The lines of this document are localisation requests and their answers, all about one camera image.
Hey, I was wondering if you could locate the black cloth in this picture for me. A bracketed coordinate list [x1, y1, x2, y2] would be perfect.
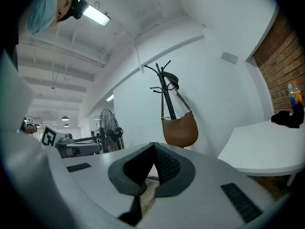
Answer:
[271, 101, 305, 129]

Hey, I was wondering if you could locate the person's head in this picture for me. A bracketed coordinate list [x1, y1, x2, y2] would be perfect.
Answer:
[25, 0, 83, 35]

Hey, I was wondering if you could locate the clear bottle with blue label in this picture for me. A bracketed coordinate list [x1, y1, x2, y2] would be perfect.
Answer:
[287, 83, 297, 115]

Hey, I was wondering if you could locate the black metal coat rack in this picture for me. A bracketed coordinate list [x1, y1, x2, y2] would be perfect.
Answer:
[144, 60, 182, 122]

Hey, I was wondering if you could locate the black head camera mount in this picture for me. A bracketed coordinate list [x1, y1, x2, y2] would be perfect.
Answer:
[57, 0, 90, 21]

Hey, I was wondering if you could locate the black standing fan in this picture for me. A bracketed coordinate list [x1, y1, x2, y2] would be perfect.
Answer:
[99, 108, 125, 154]

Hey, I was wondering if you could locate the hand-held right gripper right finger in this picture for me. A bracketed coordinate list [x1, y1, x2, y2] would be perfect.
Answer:
[153, 142, 196, 198]

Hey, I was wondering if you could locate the white table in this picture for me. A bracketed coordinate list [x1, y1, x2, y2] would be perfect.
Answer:
[217, 119, 305, 187]

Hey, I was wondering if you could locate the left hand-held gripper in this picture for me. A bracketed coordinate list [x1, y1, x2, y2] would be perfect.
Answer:
[41, 125, 102, 159]

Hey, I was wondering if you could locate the long ceiling light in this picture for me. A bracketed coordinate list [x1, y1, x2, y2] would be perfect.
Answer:
[82, 4, 111, 27]

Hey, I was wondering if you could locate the grey wall panel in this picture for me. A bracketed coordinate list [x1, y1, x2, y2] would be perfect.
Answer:
[220, 52, 239, 65]

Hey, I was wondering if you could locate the person's blue face mask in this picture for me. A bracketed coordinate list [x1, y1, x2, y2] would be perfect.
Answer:
[25, 0, 58, 35]

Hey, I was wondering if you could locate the brown leather bag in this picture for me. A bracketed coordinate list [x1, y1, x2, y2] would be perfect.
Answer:
[161, 80, 199, 148]

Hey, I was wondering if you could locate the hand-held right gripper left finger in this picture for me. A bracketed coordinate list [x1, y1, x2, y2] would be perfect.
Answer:
[108, 142, 154, 196]

